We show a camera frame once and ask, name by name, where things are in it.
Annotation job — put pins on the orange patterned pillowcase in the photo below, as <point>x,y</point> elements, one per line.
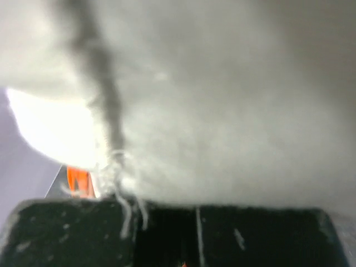
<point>80,183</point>

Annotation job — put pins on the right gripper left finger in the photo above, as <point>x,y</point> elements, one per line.
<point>68,233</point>

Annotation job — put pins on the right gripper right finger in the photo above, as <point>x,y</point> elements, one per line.
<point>228,236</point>

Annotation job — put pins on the white pillow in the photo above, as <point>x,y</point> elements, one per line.
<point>248,103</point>

